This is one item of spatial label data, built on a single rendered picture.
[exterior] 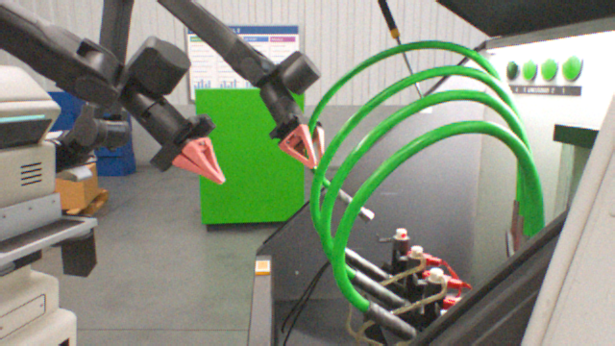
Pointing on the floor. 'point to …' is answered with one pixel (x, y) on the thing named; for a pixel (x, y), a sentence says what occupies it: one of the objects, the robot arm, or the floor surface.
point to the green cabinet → (247, 163)
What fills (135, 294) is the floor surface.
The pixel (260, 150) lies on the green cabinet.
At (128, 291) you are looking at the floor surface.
